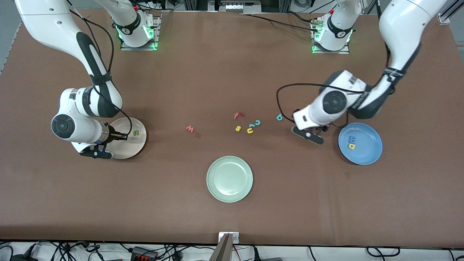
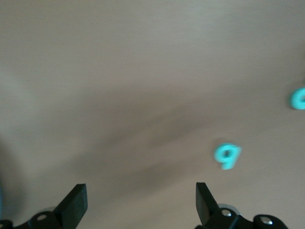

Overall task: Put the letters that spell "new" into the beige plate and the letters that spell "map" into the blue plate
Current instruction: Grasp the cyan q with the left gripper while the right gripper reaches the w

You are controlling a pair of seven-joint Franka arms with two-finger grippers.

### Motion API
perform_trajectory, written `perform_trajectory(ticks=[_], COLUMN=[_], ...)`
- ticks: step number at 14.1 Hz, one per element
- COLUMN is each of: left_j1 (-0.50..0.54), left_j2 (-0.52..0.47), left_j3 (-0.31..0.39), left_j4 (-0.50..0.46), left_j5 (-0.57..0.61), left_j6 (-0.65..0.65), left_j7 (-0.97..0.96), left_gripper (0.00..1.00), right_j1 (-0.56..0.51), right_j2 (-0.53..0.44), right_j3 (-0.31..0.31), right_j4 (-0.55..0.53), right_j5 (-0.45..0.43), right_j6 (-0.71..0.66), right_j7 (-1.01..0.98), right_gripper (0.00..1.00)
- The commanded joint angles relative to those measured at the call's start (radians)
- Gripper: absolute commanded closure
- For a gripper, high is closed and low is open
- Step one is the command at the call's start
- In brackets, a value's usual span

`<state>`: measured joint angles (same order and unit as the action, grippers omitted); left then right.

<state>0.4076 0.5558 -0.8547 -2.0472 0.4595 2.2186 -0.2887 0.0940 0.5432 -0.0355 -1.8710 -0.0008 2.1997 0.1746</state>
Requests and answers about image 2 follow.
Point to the teal letter c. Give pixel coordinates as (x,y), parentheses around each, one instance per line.
(294,102)

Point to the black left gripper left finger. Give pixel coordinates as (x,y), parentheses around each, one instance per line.
(74,207)

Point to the teal letter g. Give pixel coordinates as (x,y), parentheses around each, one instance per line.
(230,164)

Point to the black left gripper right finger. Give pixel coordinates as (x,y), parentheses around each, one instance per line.
(206,210)

